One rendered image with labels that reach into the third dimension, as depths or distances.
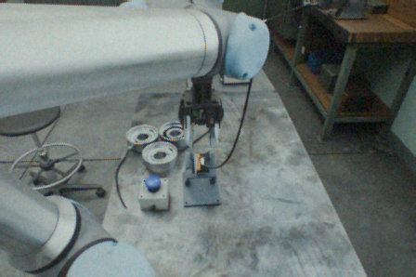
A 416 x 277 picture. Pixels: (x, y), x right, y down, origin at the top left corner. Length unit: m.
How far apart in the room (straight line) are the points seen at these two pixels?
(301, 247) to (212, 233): 0.21
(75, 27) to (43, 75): 0.04
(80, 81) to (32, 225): 0.26
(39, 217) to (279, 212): 0.57
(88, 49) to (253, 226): 0.62
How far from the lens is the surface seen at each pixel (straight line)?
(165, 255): 0.73
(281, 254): 0.74
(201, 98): 0.57
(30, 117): 1.71
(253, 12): 3.78
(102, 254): 0.47
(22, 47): 0.22
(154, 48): 0.27
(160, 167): 0.88
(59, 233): 0.49
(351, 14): 2.37
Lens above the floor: 1.41
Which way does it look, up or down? 38 degrees down
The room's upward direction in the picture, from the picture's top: straight up
